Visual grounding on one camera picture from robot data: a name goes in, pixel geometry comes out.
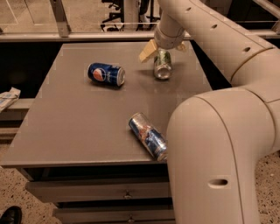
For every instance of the blue Pepsi can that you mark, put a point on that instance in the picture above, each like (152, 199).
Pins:
(106, 73)

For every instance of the upper grey drawer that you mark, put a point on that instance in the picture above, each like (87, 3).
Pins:
(100, 189)

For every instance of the green soda can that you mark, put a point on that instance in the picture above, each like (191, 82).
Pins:
(163, 65)

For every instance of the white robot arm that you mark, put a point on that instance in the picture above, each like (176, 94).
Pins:
(215, 139)

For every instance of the lower grey drawer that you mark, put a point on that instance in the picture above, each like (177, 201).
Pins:
(119, 214)

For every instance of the grey drawer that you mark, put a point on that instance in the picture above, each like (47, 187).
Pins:
(100, 189)
(119, 214)

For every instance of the blue silver Red Bull can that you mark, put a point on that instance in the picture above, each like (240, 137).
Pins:
(149, 136)

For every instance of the white folded cloth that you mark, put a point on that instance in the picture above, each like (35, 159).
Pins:
(8, 98)

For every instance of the black office chair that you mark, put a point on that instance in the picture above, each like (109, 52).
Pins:
(118, 5)

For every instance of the grey drawer cabinet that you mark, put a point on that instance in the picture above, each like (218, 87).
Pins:
(79, 129)

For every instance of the black shoe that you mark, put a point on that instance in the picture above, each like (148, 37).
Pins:
(13, 215)

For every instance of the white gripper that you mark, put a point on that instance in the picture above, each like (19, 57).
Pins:
(169, 42)

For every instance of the grey metal railing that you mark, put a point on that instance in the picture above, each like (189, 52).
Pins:
(73, 20)

